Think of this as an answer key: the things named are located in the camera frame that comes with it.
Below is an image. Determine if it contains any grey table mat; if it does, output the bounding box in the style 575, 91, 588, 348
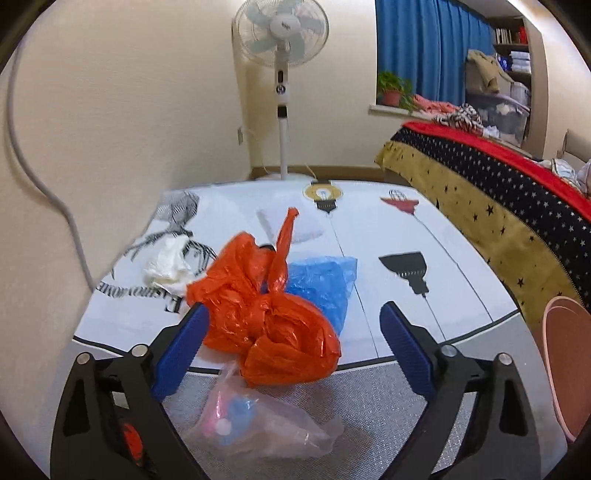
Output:
111, 357, 568, 480

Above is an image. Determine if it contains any pink plastic bin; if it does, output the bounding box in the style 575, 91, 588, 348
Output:
542, 296, 587, 441

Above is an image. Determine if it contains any large clear storage box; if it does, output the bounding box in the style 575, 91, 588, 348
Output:
466, 90, 531, 144

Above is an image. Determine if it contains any star printed bed blanket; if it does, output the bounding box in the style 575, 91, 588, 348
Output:
374, 120, 591, 330

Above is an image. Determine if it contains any window sill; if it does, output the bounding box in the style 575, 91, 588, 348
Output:
368, 104, 444, 121

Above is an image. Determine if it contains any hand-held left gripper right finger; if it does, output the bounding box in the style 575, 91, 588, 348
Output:
379, 301, 542, 480

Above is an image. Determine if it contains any blue plastic bag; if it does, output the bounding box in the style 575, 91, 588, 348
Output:
286, 255, 358, 337

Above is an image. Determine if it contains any black white striped cloth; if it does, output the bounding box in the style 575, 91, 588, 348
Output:
434, 104, 483, 132

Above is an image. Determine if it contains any white standing fan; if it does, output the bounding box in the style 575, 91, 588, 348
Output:
231, 0, 331, 183

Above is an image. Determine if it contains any khaki jacket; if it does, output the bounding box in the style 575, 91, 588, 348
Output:
466, 48, 513, 93

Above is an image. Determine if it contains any grey wall cable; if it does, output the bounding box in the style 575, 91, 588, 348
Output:
4, 46, 100, 294

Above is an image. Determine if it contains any white printed table cloth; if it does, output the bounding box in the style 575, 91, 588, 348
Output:
73, 179, 522, 372

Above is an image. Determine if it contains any pink cloth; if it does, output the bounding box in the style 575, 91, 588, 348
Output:
412, 95, 458, 115

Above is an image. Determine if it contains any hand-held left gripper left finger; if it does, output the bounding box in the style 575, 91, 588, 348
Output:
50, 302, 211, 480

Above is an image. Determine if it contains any wooden bookshelf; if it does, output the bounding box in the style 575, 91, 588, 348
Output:
492, 16, 546, 155

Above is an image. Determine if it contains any orange plastic bag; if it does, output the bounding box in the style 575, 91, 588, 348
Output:
186, 207, 342, 387

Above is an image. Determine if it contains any white crumpled tissue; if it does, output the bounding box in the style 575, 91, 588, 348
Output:
143, 235, 197, 294

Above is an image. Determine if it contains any clear plastic bag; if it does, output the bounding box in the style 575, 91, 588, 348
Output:
182, 362, 346, 460

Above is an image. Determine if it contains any stack of white towels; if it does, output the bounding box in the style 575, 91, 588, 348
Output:
499, 51, 531, 72

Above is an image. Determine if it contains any potted green plant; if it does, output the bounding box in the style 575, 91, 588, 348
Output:
376, 71, 416, 112

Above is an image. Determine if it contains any blue curtain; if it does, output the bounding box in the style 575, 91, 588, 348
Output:
375, 0, 497, 109

